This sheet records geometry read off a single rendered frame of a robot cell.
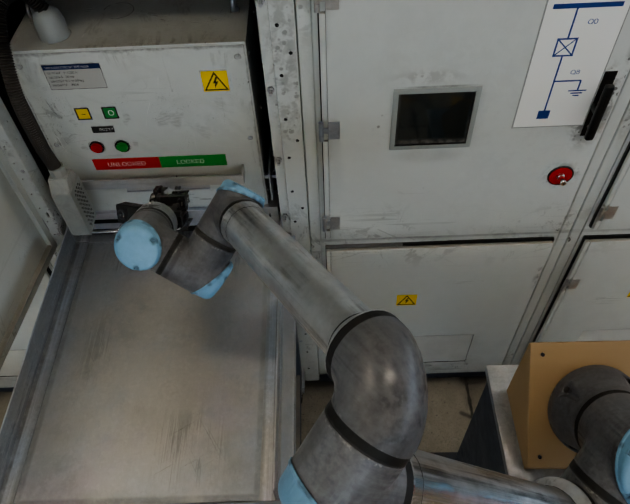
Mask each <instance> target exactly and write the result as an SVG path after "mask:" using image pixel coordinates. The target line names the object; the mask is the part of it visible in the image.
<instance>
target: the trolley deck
mask: <svg viewBox="0 0 630 504"><path fill-rule="evenodd" d="M230 261H231V262H232V263H233V269H232V271H231V273H230V274H229V276H228V277H227V279H226V280H225V282H224V283H223V285H222V286H221V288H220V289H219V290H218V291H217V293H216V294H215V295H214V296H213V297H212V298H210V299H203V298H201V297H199V296H197V295H195V294H191V293H190V292H189V291H188V290H186V289H184V288H182V287H180V286H178V285H176V284H175V283H173V282H171V281H169V280H167V279H165V278H164V277H162V276H161V275H158V274H156V273H155V272H153V271H151V270H149V269H148V270H142V271H137V270H132V269H130V268H128V267H126V266H125V265H123V264H122V263H121V262H120V261H119V259H118V258H117V256H116V254H115V251H114V243H97V244H89V245H88V249H87V252H86V256H85V259H84V262H83V266H82V269H81V273H80V276H79V280H78V283H77V287H76V290H75V293H74V297H73V300H72V304H71V307H70V311H69V314H68V317H67V321H66V324H65V328H64V331H63V335H62V338H61V341H60V345H59V348H58V352H57V355H56V359H55V362H54V366H53V369H52V372H51V376H50V379H49V383H48V386H47V390H46V393H45V396H44V400H43V403H42V407H41V410H40V414H39V417H38V420H37V424H36V427H35V431H34V434H33V438H32V441H31V445H30V448H29V451H28V455H27V458H26V462H25V465H24V469H23V472H22V475H21V479H20V482H19V486H18V489H17V493H16V496H15V499H14V503H13V504H282V503H281V501H261V502H260V501H259V497H260V472H261V447H262V422H263V397H264V372H265V346H266V321H267V296H268V287H267V286H266V285H265V283H264V282H263V281H262V280H261V279H260V278H259V276H258V275H257V274H256V273H255V272H254V271H253V269H252V268H251V267H250V266H249V265H248V264H247V262H246V261H245V260H244V259H243V258H242V257H241V255H240V254H239V253H238V252H237V251H235V253H234V254H233V256H232V258H231V259H230ZM295 453H296V320H295V318H294V317H293V316H292V315H291V314H290V313H289V311H288V310H287V309H286V308H285V307H284V315H283V369H282V423H281V476H282V474H283V472H284V470H285V469H286V467H287V465H288V460H289V459H290V457H293V456H294V454H295Z"/></svg>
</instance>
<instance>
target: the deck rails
mask: <svg viewBox="0 0 630 504"><path fill-rule="evenodd" d="M88 245H89V243H76V241H75V239H74V237H73V235H72V234H71V232H70V230H69V228H68V227H67V228H66V231H65V234H64V237H63V240H62V243H61V246H60V249H59V252H58V255H57V258H56V261H55V264H54V267H53V270H52V273H51V277H50V280H49V283H48V286H47V289H46V292H45V295H44V298H43V301H42V304H41V307H40V310H39V313H38V316H37V319H36V322H35V325H34V328H33V331H32V334H31V337H30V340H29V343H28V346H27V349H26V352H25V355H24V358H23V361H22V365H21V368H20V371H19V374H18V377H17V380H16V383H15V386H14V389H13V392H12V395H11V398H10V401H9V404H8V407H7V410H6V413H5V416H4V419H3V422H2V425H1V428H0V504H13V503H14V499H15V496H16V493H17V489H18V486H19V482H20V479H21V475H22V472H23V469H24V465H25V462H26V458H27V455H28V451H29V448H30V445H31V441H32V438H33V434H34V431H35V427H36V424H37V420H38V417H39V414H40V410H41V407H42V403H43V400H44V396H45V393H46V390H47V386H48V383H49V379H50V376H51V372H52V369H53V366H54V362H55V359H56V355H57V352H58V348H59V345H60V341H61V338H62V335H63V331H64V328H65V324H66V321H67V317H68V314H69V311H70V307H71V304H72V300H73V297H74V293H75V290H76V287H77V283H78V280H79V276H80V273H81V269H82V266H83V262H84V259H85V256H86V252H87V249H88ZM283 315H284V306H283V304H282V303H281V302H280V301H279V300H278V299H277V297H276V296H275V295H274V294H273V293H272V292H271V290H270V289H269V288H268V296H267V321H266V346H265V372H264V397H263V422H262V447H261V472H260V497H259V501H260V502H261V501H280V498H279V494H278V483H279V479H280V477H281V423H282V369H283Z"/></svg>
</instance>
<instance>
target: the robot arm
mask: <svg viewBox="0 0 630 504"><path fill-rule="evenodd" d="M188 192H189V190H172V189H171V188H168V187H163V186H162V185H160V186H156V187H155V188H154V189H153V193H152V194H151V196H150V200H149V201H150V202H148V203H146V204H144V205H143V204H137V203H131V202H122V203H119V204H116V210H117V217H118V222H119V223H123V225H122V226H121V227H120V228H119V230H118V233H117V234H116V236H115V239H114V251H115V254H116V256H117V258H118V259H119V261H120V262H121V263H122V264H123V265H125V266H126V267H128V268H130V269H132V270H137V271H142V270H148V269H149V270H151V271H153V272H155V273H156V274H158V275H161V276H162V277H164V278H165V279H167V280H169V281H171V282H173V283H175V284H176V285H178V286H180V287H182V288H184V289H186V290H188V291H189V292H190V293H191V294H195V295H197V296H199V297H201V298H203V299H210V298H212V297H213V296H214V295H215V294H216V293H217V291H218V290H219V289H220V288H221V286H222V285H223V283H224V282H225V280H226V279H227V277H228V276H229V274H230V273H231V271H232V269H233V263H232V262H231V261H230V259H231V258H232V256H233V254H234V253H235V251H237V252H238V253H239V254H240V255H241V257H242V258H243V259H244V260H245V261H246V262H247V264H248V265H249V266H250V267H251V268H252V269H253V271H254V272H255V273H256V274H257V275H258V276H259V278H260V279H261V280H262V281H263V282H264V283H265V285H266V286H267V287H268V288H269V289H270V290H271V292H272V293H273V294H274V295H275V296H276V297H277V299H278V300H279V301H280V302H281V303H282V304H283V306H284V307H285V308H286V309H287V310H288V311H289V313H290V314H291V315H292V316H293V317H294V318H295V320H296V321H297V322H298V323H299V324H300V325H301V327H302V328H303V329H304V330H305V331H306V332H307V334H308V335H309V336H310V337H311V338H312V339H313V340H314V342H315V343H316V344H317V345H318V346H319V347H320V349H321V350H322V351H323V352H324V353H325V369H326V372H327V374H328V376H329V377H330V379H331V380H332V381H333V382H334V393H333V396H332V398H331V399H330V401H329V402H328V404H327V406H326V407H325V408H324V410H323V412H322V413H321V415H320V416H319V418H318V419H317V421H316V422H315V424H314V425H313V427H312V428H311V430H310V431H309V433H308V434H307V436H306V438H305V439H304V441H303V442H302V444H301V445H300V447H299V448H298V450H297V451H296V453H295V454H294V456H293V457H290V459H289V460H288V465H287V467H286V469H285V470H284V472H283V474H282V476H281V477H280V479H279V483H278V494H279V498H280V501H281V503H282V504H630V377H628V376H627V375H626V374H624V373H623V372H621V371H620V370H618V369H615V368H613V367H610V366H605V365H589V366H584V367H581V368H578V369H576V370H574V371H572V372H570V373H569V374H567V375H566V376H565V377H563V378H562V379H561V380H560V381H559V383H558V384H557V385H556V386H555V388H554V390H553V392H552V394H551V396H550V399H549V403H548V419H549V423H550V426H551V428H552V430H553V432H554V433H555V435H556V436H557V437H558V439H559V440H560V441H561V442H562V443H563V444H564V445H565V446H566V447H568V448H569V449H571V450H572V451H574V452H576V453H577V455H576V456H575V457H574V459H573V460H572V461H571V463H570V464H569V466H568V467H567V469H566V470H565V471H564V473H563V474H562V475H561V477H560V478H559V477H543V478H540V479H537V480H535V481H534V482H531V481H528V480H524V479H520V478H517V477H513V476H510V475H506V474H503V473H499V472H496V471H492V470H489V469H485V468H481V467H478V466H474V465H471V464H467V463H464V462H460V461H457V460H453V459H449V458H446V457H442V456H439V455H435V454H432V453H428V452H425V451H421V450H417V448H418V446H419V444H420V442H421V439H422V436H423V433H424V430H425V425H426V419H427V413H428V386H427V376H426V369H425V365H424V361H423V357H422V354H421V351H420V349H419V347H418V344H417V342H416V340H415V338H414V336H413V335H412V333H411V332H410V330H409V329H408V328H407V327H406V326H405V325H404V324H403V323H402V322H401V321H400V320H399V319H398V318H397V317H396V316H395V315H393V314H392V313H390V312H388V311H385V310H381V309H373V310H371V309H370V308H368V307H367V306H366V305H365V304H364V303H363V302H362V301H361V300H360V299H359V298H358V297H357V296H355V295H354V294H353V293H352V292H351V291H350V290H349V289H348V288H347V287H346V286H345V285H343V284H342V283H341V282H340V281H339V280H338V279H337V278H336V277H335V276H334V275H333V274H332V273H330V272H329V271H328V270H327V269H326V268H325V267H324V266H323V265H322V264H321V263H320V262H318V261H317V260H316V259H315V258H314V257H313V256H312V255H311V254H310V253H309V252H308V251H307V250H305V249H304V248H303V247H302V246H301V245H300V244H299V243H298V242H297V241H296V240H295V239H293V238H292V237H291V236H290V235H289V234H288V233H287V232H286V231H285V230H284V229H283V228H282V227H280V226H279V225H278V224H277V223H276V222H275V221H274V220H273V219H272V218H271V217H270V216H269V215H267V214H266V213H265V212H264V210H263V209H262V208H263V207H264V203H265V199H264V198H263V197H262V196H260V195H258V194H257V193H255V192H253V191H251V190H249V189H248V188H246V187H244V186H242V185H240V184H238V183H236V182H234V181H232V180H230V179H226V180H224V181H223V182H222V184H221V185H220V187H219V188H217V190H216V194H215V195H214V197H213V199H212V200H211V202H210V204H209V206H208V207H207V209H206V211H205V212H204V214H203V216H202V217H201V219H200V221H199V223H198V224H197V226H196V228H195V229H194V231H193V233H192V234H191V236H190V238H187V237H185V236H183V235H181V234H180V233H178V232H176V230H177V228H182V227H186V226H189V225H190V223H191V221H192V220H193V218H188V217H189V214H188V211H187V210H188V207H189V205H188V203H189V202H190V200H189V194H188ZM184 193H185V194H184ZM182 194H184V195H182ZM188 221H189V222H188ZM185 222H186V223H185ZM623 390H624V391H623Z"/></svg>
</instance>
